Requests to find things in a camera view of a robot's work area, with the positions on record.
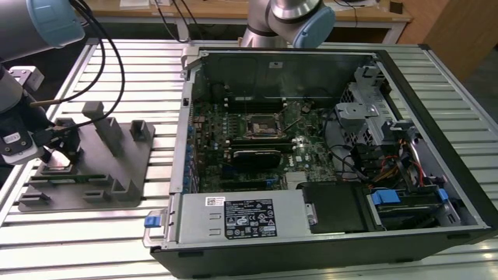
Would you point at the green motherboard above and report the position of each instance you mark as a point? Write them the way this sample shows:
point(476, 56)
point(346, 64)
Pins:
point(320, 157)

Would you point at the wooden desk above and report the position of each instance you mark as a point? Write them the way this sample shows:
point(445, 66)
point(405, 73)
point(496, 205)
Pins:
point(137, 12)

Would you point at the silver power supply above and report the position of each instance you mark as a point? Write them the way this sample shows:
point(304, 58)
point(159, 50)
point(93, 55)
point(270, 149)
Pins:
point(194, 216)

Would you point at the white case label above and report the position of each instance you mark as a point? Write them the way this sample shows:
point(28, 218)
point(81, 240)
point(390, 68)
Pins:
point(275, 64)

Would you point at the black graphics card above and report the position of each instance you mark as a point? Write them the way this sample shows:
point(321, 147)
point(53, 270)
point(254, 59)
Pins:
point(257, 160)

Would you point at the blue power supply latch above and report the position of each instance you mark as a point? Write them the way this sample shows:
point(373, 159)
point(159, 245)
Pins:
point(151, 221)

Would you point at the CPU socket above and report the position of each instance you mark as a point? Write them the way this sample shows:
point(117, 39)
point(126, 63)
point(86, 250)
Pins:
point(261, 125)

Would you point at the green RAM stick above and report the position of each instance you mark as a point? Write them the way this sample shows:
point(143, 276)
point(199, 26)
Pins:
point(83, 176)

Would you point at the black RAM slot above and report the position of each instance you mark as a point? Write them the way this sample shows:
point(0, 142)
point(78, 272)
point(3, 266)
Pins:
point(261, 149)
point(261, 140)
point(261, 143)
point(257, 103)
point(257, 106)
point(261, 146)
point(257, 99)

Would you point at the coin cell battery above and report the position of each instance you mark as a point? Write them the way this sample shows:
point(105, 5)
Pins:
point(306, 108)

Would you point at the black expansion slot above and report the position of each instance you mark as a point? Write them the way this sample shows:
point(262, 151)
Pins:
point(243, 184)

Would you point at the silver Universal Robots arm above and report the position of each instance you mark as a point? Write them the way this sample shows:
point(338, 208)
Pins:
point(23, 26)

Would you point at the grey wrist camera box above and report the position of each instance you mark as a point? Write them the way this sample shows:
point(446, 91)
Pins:
point(27, 77)

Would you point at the small brown box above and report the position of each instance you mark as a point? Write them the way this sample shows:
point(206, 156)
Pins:
point(397, 7)

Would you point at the wooden cabinet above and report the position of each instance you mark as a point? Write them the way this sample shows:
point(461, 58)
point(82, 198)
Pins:
point(460, 35)

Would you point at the white box with print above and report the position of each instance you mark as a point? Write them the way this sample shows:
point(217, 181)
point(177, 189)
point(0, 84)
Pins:
point(162, 2)

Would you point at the white black-faced wrist camera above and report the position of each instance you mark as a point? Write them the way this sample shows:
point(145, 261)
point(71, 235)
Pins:
point(15, 151)

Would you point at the black PC case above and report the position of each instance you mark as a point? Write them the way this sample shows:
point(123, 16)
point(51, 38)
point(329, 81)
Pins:
point(273, 262)

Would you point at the hard disk in blue carrier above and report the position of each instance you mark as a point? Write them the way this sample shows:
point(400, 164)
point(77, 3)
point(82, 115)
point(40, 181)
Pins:
point(385, 199)

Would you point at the silver CPU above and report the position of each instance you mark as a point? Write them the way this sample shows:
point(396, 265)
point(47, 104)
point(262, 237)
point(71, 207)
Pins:
point(58, 168)

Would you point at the silver case latch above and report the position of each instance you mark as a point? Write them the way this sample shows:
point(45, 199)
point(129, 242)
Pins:
point(190, 55)

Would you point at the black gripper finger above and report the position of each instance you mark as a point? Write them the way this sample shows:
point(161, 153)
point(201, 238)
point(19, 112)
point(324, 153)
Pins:
point(73, 144)
point(47, 156)

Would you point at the small silver heat sink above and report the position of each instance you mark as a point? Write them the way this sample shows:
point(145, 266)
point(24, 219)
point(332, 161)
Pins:
point(296, 179)

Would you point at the grey parts rack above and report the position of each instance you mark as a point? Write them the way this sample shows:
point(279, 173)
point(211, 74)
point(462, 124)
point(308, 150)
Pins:
point(98, 181)

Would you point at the metal disk bay cage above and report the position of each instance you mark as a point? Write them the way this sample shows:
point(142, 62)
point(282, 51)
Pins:
point(356, 112)

